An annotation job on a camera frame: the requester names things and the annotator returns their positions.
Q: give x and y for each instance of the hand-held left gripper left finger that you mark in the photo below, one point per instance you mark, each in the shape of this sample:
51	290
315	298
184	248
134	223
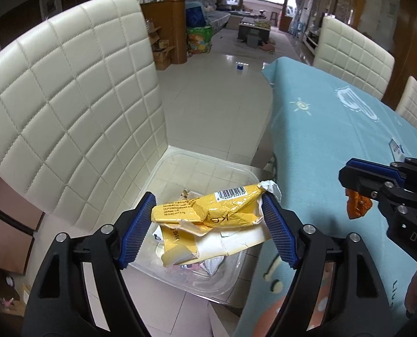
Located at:
138	231

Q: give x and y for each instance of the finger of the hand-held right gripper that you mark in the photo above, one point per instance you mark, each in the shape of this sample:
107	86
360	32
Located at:
415	168
366	173

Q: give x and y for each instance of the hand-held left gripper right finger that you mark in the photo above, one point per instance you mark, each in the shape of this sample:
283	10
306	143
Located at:
278	231

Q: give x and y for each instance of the orange wrapper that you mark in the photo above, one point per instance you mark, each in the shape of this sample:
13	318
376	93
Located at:
357	207

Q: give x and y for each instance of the yellow snack wrapper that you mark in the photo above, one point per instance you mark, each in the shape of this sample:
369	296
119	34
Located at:
208	210

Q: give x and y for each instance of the clear plastic container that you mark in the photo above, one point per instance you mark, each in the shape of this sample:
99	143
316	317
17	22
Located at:
194	168

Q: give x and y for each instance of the small blue white carton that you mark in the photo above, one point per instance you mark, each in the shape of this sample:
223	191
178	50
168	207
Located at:
397	147

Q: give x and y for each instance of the pink cabinet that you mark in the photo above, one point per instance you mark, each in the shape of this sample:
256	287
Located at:
8	224

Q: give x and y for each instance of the blue bottle cap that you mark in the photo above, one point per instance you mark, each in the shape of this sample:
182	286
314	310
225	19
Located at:
240	67

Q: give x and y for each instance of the white refrigerator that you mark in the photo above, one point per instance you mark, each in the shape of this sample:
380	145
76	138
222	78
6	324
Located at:
307	10

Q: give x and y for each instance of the cardboard box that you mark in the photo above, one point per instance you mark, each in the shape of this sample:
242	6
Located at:
155	37
162	58

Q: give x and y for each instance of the grey coffee table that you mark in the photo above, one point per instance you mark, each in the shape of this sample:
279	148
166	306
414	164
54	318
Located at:
254	28

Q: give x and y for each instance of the colourful printed bag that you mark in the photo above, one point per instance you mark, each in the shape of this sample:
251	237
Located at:
199	40

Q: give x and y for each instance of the wooden cabinet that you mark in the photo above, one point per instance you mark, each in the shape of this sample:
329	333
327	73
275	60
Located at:
169	24

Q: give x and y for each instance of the grey patterned sofa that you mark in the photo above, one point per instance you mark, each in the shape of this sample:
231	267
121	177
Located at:
215	15

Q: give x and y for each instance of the blue bag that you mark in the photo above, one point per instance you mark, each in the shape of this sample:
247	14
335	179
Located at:
195	17

